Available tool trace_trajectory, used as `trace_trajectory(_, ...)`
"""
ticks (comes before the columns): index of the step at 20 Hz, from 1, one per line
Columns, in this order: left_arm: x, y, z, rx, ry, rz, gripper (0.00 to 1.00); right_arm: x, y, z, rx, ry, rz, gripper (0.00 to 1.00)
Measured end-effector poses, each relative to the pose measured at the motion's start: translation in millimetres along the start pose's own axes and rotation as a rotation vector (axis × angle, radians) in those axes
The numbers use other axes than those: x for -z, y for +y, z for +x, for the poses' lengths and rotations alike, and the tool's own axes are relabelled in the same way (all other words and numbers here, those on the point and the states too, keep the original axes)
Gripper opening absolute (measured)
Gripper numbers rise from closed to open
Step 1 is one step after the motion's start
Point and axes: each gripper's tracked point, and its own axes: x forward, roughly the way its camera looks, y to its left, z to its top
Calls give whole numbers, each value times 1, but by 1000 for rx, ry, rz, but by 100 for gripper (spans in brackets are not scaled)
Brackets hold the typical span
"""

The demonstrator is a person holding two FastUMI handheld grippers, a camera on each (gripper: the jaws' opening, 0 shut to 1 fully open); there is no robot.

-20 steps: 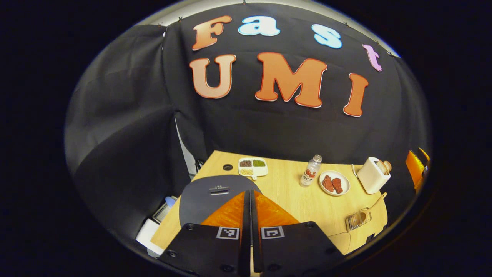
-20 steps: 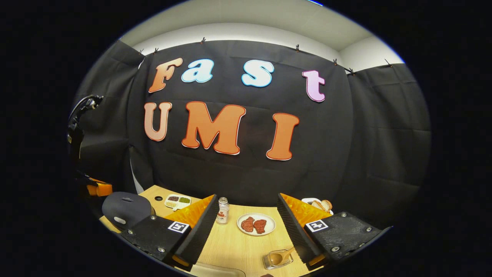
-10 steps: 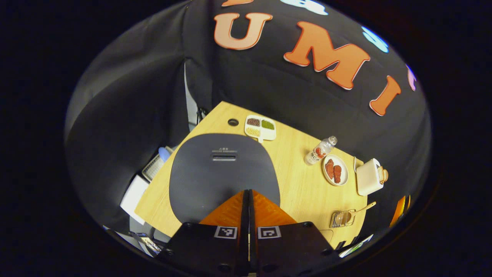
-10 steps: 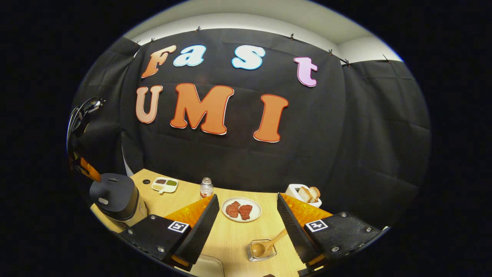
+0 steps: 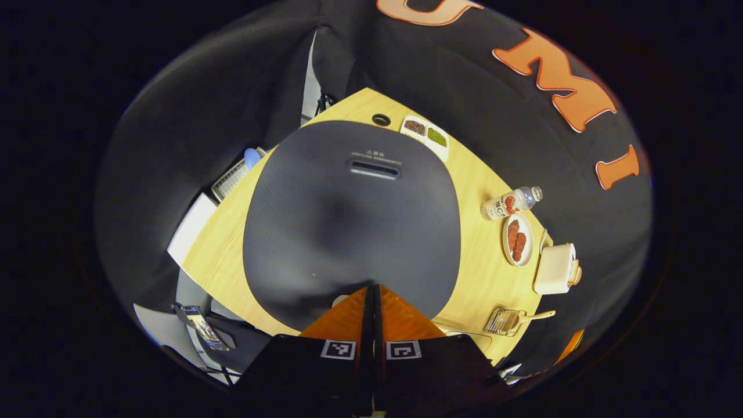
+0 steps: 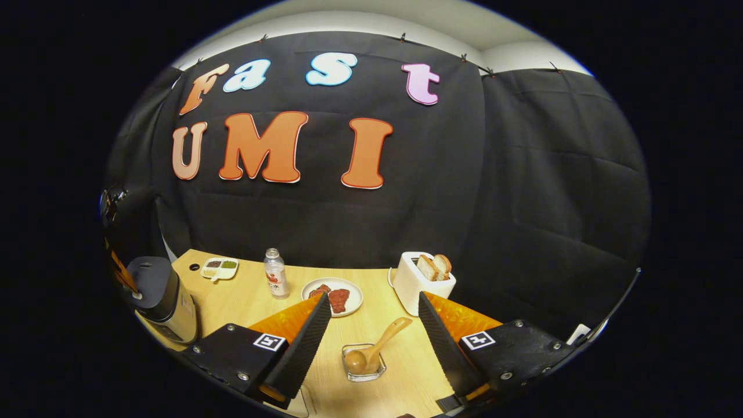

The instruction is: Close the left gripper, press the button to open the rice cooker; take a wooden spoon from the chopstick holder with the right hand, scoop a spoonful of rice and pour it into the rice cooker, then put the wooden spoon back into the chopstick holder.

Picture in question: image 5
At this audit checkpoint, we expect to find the wooden spoon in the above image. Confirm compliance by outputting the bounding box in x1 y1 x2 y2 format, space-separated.
493 309 557 335

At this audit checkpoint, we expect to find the white divided grain dish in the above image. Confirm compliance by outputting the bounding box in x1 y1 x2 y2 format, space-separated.
399 114 451 164

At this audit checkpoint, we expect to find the white round plate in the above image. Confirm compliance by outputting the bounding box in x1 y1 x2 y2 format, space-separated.
502 212 535 268

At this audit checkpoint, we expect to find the white board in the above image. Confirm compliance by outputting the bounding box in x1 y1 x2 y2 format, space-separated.
167 192 219 268

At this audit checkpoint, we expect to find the smartphone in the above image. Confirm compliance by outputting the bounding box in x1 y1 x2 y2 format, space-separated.
174 302 230 352

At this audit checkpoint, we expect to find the grey rice cooker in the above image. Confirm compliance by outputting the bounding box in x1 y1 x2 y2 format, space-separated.
242 120 463 332

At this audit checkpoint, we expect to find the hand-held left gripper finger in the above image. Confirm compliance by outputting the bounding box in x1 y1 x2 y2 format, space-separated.
232 284 376 417
374 284 512 417

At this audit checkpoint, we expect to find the white toaster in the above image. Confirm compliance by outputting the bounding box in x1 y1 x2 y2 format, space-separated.
532 242 578 296

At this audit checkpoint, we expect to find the clear plastic drink bottle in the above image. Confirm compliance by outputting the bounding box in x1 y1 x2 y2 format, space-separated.
480 185 544 222

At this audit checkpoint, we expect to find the white wire basket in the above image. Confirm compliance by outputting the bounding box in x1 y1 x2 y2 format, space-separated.
210 147 268 203

